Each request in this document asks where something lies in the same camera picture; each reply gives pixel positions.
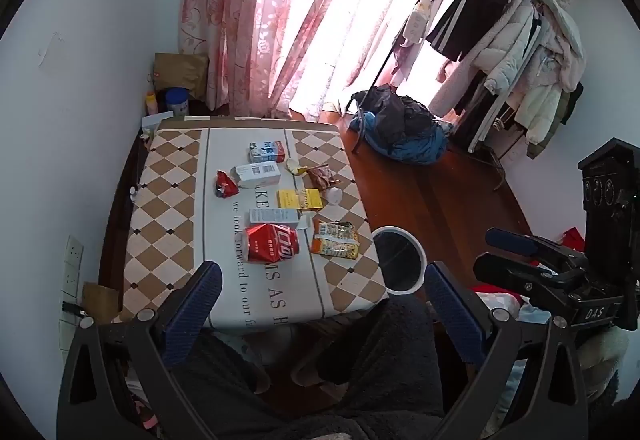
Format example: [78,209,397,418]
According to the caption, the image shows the cardboard box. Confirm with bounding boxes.
[82,282,122,323]

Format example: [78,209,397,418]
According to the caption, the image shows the person's left leg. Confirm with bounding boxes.
[167,327,321,440]

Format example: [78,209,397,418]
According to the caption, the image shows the person's leg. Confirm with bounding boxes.
[290,292,447,426]
[167,327,321,440]

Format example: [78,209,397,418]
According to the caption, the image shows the black clothes rack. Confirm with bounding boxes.
[350,0,507,191]

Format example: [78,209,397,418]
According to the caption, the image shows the beige floral curtain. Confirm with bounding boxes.
[179,0,266,117]

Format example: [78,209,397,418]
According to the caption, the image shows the beige hooded coat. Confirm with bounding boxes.
[515,0,586,93]

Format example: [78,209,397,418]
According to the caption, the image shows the pink child's garment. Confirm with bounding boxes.
[402,0,443,48]

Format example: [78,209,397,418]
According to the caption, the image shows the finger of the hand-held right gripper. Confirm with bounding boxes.
[472,254,586,301]
[485,227,588,271]

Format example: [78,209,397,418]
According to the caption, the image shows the brown paper bag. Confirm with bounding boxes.
[153,52,210,103]

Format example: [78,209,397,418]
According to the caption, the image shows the pink sheer curtain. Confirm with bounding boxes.
[215,0,598,121]

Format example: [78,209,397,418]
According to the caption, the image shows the yellow box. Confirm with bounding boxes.
[276,189,323,211]

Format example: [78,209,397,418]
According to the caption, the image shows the white round trash bin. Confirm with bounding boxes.
[372,226,429,297]

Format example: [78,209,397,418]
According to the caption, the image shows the blue and white milk carton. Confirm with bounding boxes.
[248,141,288,164]

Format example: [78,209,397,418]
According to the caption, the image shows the white box with label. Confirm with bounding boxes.
[230,162,282,189]

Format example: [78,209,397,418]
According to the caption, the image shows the orange and green snack packet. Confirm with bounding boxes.
[310,220,361,261]

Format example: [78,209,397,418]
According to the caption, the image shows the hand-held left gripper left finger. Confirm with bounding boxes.
[57,261,224,440]

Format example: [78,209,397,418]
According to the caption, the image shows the small red snack packet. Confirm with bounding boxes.
[215,170,240,199]

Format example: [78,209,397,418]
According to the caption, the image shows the white puffy coat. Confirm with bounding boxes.
[429,0,563,148]

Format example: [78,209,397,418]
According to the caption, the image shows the black padded jacket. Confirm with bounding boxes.
[350,84,436,143]

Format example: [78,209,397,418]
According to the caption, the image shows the brown snack packet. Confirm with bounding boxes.
[305,165,343,189]

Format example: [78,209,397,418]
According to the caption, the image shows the red snack bag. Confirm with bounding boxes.
[244,222,301,265]

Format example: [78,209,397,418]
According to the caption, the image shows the white wall sockets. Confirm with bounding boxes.
[59,235,85,351]

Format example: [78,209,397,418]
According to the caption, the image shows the checkered tablecloth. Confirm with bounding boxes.
[117,117,391,333]

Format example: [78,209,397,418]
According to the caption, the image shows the person's right leg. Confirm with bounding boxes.
[290,292,447,426]

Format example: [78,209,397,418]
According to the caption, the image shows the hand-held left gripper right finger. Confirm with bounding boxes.
[424,261,606,440]

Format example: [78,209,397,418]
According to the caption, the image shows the blue lidded tin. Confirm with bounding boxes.
[164,88,191,117]

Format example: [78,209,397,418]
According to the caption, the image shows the long white and blue box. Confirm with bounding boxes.
[249,208,313,231]

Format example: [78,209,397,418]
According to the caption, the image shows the dark green coat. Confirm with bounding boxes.
[525,82,585,161]

